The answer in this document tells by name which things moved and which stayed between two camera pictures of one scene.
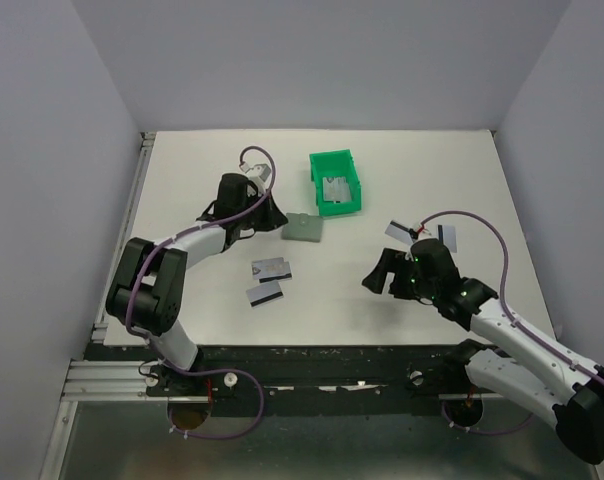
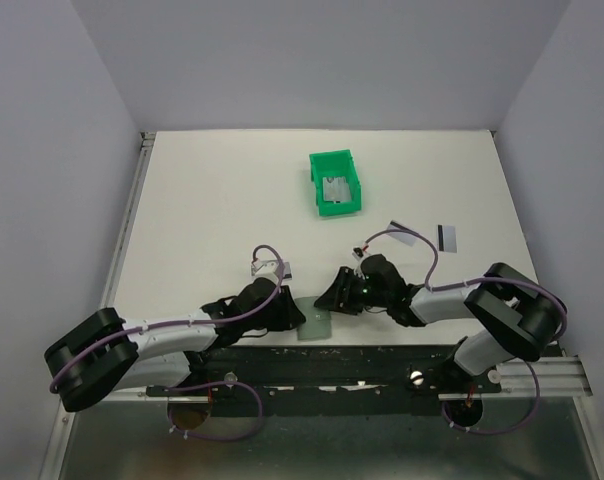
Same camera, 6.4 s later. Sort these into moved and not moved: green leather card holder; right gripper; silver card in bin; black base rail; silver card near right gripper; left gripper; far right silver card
Moved: green leather card holder; left gripper; right gripper
Not moved: far right silver card; silver card in bin; silver card near right gripper; black base rail
